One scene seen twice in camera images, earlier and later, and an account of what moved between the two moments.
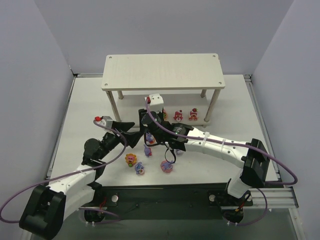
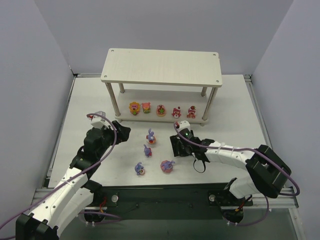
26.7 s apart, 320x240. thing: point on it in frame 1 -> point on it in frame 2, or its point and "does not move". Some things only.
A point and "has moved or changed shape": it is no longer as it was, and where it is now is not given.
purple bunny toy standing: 147,151 does not move
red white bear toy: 178,115 has moved or changed shape
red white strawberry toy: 193,114 has moved or changed shape
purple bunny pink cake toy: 166,167 does not move
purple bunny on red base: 149,138 does not move
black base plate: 202,202 does not move
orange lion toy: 130,159 -> 134,107
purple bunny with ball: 139,168 does not move
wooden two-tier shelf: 189,85 does not move
